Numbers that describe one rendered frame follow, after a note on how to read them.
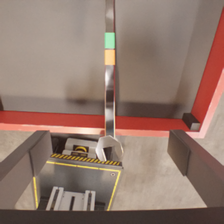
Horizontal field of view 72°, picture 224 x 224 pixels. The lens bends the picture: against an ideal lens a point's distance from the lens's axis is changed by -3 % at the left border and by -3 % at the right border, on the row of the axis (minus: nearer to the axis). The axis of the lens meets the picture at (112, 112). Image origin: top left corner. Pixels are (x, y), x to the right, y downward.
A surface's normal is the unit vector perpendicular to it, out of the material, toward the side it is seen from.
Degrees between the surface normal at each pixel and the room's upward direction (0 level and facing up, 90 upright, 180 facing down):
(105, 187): 0
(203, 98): 90
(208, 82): 90
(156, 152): 0
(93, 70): 0
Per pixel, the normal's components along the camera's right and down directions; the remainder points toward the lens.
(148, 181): 0.01, 0.47
